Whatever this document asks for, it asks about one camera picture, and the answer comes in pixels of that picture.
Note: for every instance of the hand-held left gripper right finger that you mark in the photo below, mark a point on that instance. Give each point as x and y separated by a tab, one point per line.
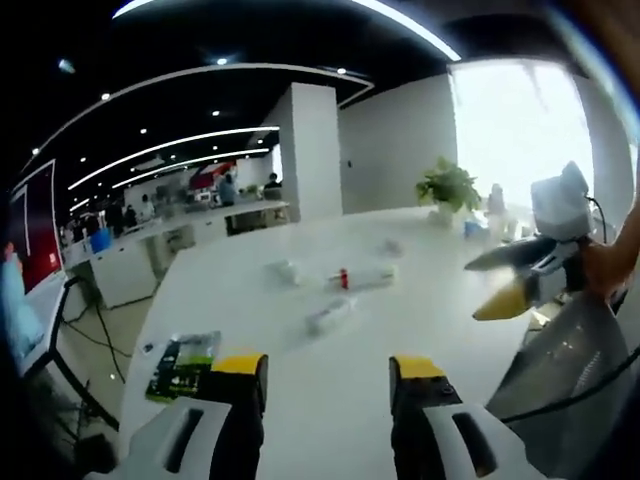
440	430

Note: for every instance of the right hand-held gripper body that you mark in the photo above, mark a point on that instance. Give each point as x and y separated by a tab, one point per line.
562	210

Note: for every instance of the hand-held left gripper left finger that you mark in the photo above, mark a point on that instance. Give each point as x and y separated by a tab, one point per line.
200	430

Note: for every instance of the red-capped white skincare bottle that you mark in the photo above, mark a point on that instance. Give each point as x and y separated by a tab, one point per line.
362	277

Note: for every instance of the white skincare tube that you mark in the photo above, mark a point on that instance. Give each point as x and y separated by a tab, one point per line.
330	312

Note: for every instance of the person's right hand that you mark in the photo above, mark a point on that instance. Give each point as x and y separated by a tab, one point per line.
602	270

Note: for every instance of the black and green packet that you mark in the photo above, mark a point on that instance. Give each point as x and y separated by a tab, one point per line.
185	365

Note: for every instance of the potted green plant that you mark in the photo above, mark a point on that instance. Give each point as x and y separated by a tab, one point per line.
447	187

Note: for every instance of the small dark object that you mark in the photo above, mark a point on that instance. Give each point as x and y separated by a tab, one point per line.
148	347

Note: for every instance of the grey clothing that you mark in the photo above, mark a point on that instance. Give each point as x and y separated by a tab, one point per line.
570	380

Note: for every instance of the black screen stand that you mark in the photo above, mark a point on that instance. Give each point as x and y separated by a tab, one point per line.
75	370

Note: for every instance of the white counter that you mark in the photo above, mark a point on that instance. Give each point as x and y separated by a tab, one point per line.
150	260

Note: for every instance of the blue bin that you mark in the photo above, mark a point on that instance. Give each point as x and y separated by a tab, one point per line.
100	241

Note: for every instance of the red wall panel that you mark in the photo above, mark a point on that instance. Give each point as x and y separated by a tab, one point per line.
37	225

